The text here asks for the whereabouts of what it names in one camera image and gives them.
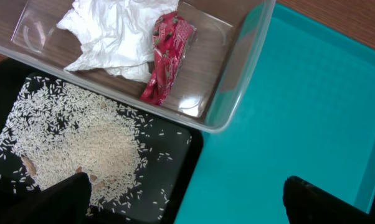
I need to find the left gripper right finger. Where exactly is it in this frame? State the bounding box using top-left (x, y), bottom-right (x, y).
top-left (283, 176), bottom-right (375, 224)

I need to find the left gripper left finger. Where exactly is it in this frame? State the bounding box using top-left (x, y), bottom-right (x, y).
top-left (0, 172), bottom-right (92, 224)

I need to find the cooked white rice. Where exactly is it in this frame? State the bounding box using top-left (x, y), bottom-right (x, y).
top-left (8, 82), bottom-right (148, 215)

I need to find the white napkin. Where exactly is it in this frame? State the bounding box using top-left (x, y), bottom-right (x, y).
top-left (57, 0), bottom-right (179, 83)

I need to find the red snack wrapper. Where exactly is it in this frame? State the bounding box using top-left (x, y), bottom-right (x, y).
top-left (140, 11), bottom-right (197, 106)

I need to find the teal serving tray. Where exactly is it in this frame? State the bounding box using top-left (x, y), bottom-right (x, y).
top-left (176, 4), bottom-right (375, 224)

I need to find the black plastic tray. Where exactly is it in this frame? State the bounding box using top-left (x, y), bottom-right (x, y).
top-left (0, 59), bottom-right (203, 223)

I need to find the clear plastic bin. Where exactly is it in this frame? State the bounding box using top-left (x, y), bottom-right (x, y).
top-left (0, 0), bottom-right (276, 133)

